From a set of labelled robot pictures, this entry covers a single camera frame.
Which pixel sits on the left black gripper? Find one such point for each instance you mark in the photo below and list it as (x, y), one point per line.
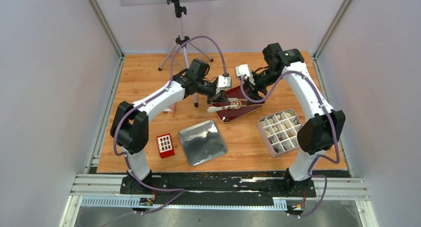
(222, 97)

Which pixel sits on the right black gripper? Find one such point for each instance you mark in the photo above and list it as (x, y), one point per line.
(252, 93)

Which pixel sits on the red lacquer tray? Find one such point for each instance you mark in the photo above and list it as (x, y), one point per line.
(226, 116)

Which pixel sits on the silver compartment tin box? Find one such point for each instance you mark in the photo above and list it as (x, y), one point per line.
(279, 132)

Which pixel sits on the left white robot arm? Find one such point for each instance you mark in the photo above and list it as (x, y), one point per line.
(130, 127)

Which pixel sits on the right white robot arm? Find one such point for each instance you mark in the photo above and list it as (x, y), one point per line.
(318, 137)

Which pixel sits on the silver tin lid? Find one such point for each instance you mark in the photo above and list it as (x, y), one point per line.
(202, 143)

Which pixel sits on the pink white card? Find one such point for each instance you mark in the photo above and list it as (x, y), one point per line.
(170, 109)

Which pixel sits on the grey tripod stand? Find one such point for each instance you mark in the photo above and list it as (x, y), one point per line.
(181, 38)

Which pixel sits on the red small box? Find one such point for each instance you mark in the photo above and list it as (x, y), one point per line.
(165, 146)

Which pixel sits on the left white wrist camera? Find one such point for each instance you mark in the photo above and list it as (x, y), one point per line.
(224, 83)

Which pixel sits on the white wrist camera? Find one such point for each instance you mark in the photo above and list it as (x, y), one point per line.
(243, 73)
(224, 83)

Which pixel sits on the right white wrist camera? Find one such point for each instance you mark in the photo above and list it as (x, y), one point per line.
(243, 73)

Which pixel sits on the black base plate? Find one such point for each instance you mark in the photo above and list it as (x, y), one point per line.
(256, 188)

